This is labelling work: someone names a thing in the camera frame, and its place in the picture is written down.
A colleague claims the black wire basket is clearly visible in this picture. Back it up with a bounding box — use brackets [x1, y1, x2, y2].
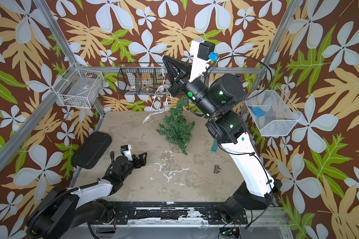
[116, 62, 208, 95]

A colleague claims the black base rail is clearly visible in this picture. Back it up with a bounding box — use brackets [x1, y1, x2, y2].
[89, 201, 249, 225]

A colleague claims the teal plastic tool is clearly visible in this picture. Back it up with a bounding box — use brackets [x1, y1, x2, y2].
[211, 140, 218, 152]

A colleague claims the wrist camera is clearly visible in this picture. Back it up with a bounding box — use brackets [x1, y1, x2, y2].
[120, 144, 133, 161]
[189, 39, 218, 83]

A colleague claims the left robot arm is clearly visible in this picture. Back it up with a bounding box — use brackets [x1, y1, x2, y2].
[26, 152, 147, 239]

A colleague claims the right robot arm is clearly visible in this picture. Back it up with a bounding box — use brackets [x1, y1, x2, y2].
[163, 55, 282, 224]

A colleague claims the blue object in basket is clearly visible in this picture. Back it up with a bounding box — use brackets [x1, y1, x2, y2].
[251, 107, 265, 117]

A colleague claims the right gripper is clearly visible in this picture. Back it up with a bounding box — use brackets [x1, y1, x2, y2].
[170, 58, 223, 123]

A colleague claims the white wire basket right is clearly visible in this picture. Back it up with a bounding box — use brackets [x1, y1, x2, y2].
[245, 87, 302, 137]

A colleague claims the black zipper case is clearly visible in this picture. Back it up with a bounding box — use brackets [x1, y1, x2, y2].
[71, 131, 112, 169]

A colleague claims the small green christmas tree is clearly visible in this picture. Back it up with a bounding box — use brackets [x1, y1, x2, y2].
[156, 97, 195, 155]

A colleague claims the small metal fitting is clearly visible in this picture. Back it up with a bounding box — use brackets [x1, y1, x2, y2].
[213, 165, 221, 174]

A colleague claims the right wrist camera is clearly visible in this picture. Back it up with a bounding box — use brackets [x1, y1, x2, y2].
[189, 39, 218, 83]

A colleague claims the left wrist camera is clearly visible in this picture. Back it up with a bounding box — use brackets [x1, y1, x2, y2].
[120, 144, 133, 161]

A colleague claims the white wire basket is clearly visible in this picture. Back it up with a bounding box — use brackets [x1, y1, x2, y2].
[53, 63, 104, 109]
[245, 87, 302, 137]

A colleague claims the white wire basket left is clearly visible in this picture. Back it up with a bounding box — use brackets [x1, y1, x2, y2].
[53, 63, 104, 109]

